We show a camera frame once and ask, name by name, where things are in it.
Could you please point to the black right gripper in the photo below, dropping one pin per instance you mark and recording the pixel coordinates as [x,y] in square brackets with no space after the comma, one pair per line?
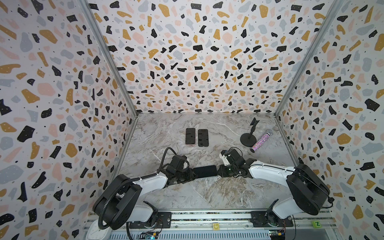
[223,171]

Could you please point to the aluminium corner post left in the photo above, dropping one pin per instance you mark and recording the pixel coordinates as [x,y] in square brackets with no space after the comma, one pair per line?
[84,5]

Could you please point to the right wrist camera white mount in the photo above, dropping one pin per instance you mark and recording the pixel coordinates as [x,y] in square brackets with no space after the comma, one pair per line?
[224,158]

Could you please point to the aluminium corner post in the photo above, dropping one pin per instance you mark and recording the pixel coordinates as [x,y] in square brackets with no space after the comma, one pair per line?
[84,5]
[334,8]

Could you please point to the green sticker tag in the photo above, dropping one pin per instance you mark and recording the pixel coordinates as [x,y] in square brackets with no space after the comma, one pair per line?
[316,224]

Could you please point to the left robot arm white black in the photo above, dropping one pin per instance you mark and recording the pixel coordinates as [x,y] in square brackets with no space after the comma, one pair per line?
[119,205]

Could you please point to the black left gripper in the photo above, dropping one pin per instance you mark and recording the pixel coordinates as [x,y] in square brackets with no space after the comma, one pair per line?
[189,176]

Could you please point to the glitter purple microphone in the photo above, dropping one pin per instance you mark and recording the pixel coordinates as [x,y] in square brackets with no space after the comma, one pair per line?
[261,141]

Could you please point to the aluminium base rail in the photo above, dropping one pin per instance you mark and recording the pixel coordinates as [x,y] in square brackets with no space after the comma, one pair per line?
[234,225]

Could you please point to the black phone stand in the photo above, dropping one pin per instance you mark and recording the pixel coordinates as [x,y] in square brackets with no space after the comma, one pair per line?
[248,139]

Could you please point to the white square clock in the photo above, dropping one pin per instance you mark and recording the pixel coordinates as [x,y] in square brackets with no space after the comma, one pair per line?
[95,233]

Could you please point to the yellow sticker tag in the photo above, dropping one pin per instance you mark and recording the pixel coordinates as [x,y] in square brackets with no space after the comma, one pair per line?
[216,226]

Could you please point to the black phone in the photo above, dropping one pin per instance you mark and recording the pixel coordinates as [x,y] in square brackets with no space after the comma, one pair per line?
[205,172]
[203,138]

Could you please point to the aluminium corner post right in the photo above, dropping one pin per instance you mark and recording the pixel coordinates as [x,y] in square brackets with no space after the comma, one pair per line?
[334,8]

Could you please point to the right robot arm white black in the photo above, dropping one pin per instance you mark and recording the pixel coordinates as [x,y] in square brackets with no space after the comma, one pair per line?
[308,192]

